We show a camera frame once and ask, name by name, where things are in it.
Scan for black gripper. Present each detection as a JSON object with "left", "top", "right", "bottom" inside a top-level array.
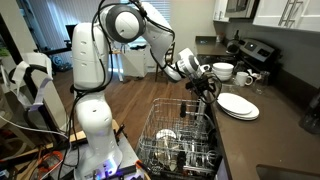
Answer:
[{"left": 186, "top": 73, "right": 221, "bottom": 105}]

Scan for dishwasher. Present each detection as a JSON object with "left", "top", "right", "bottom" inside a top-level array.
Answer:
[{"left": 190, "top": 83, "right": 225, "bottom": 180}]

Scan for glass cup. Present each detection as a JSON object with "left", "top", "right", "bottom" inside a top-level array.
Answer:
[{"left": 219, "top": 79, "right": 240, "bottom": 95}]

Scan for black tumbler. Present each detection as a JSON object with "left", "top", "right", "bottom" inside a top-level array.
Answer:
[{"left": 179, "top": 101, "right": 188, "bottom": 119}]

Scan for white coffee mug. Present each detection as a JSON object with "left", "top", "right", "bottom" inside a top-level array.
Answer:
[{"left": 234, "top": 71, "right": 254, "bottom": 88}]

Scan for small white ceramic piece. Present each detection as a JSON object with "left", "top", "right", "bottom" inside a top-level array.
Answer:
[{"left": 247, "top": 68, "right": 263, "bottom": 81}]

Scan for black kettle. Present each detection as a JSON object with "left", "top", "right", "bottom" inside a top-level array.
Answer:
[{"left": 225, "top": 29, "right": 247, "bottom": 55}]

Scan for small white dish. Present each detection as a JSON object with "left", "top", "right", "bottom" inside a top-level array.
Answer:
[{"left": 155, "top": 128, "right": 177, "bottom": 141}]

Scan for wooden chair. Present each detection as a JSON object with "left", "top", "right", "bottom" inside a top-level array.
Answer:
[{"left": 154, "top": 42, "right": 177, "bottom": 83}]

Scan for black cup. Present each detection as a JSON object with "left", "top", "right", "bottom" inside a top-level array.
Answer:
[{"left": 175, "top": 151, "right": 187, "bottom": 172}]

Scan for wooden top white table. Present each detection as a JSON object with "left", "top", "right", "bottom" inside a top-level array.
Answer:
[{"left": 111, "top": 44, "right": 149, "bottom": 81}]

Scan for white upper cabinet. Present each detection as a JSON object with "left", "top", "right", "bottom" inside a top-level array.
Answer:
[
  {"left": 252, "top": 0, "right": 320, "bottom": 33},
  {"left": 212, "top": 0, "right": 231, "bottom": 23}
]

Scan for stainless steel microwave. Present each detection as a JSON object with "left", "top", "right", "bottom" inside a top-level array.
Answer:
[{"left": 224, "top": 0, "right": 261, "bottom": 20}]

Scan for black orange clamp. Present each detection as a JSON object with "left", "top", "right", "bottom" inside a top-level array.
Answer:
[{"left": 134, "top": 159, "right": 153, "bottom": 180}]

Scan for white window blinds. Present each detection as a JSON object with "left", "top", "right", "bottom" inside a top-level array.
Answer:
[{"left": 146, "top": 0, "right": 171, "bottom": 24}]

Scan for gray robot mounting table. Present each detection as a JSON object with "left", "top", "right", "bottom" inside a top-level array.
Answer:
[{"left": 49, "top": 131, "right": 149, "bottom": 180}]

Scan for wooden board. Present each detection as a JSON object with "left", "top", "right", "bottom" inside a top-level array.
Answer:
[{"left": 66, "top": 119, "right": 122, "bottom": 145}]

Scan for black exercise bike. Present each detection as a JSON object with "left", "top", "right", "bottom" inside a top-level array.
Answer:
[{"left": 33, "top": 39, "right": 81, "bottom": 73}]

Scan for white black equipment stand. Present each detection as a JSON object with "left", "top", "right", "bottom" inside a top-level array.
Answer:
[{"left": 8, "top": 51, "right": 68, "bottom": 132}]

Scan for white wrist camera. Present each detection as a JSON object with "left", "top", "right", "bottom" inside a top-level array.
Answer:
[{"left": 199, "top": 63, "right": 212, "bottom": 74}]

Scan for wire dishwasher rack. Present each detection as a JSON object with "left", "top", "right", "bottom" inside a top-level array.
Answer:
[{"left": 135, "top": 96, "right": 224, "bottom": 178}]

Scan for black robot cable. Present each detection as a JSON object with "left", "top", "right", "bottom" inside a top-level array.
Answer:
[{"left": 56, "top": 0, "right": 224, "bottom": 180}]

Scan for orange cable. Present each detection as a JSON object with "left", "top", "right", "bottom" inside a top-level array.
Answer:
[{"left": 35, "top": 150, "right": 65, "bottom": 179}]

